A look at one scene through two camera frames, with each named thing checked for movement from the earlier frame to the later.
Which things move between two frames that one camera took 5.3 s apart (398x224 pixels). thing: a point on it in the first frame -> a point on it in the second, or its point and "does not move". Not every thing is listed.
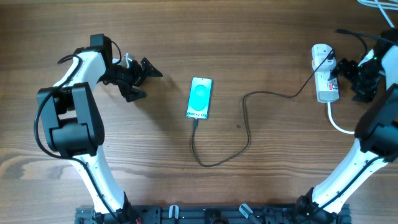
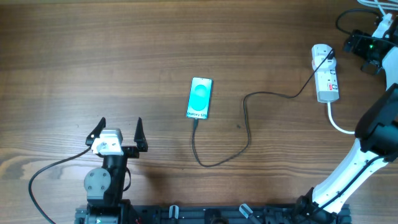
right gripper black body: x=367 y=70 -> x=364 y=45
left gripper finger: x=148 y=70 -> x=96 y=133
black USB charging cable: x=244 y=95 does not move
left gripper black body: x=119 y=75 -> x=120 y=160
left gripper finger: x=131 y=94 -> x=139 y=137
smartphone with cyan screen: x=199 y=97 does not move
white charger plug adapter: x=328 y=65 does not move
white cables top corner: x=385 y=4 does not move
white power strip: x=326 y=90 does not move
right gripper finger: x=365 y=89 -> x=371 y=68
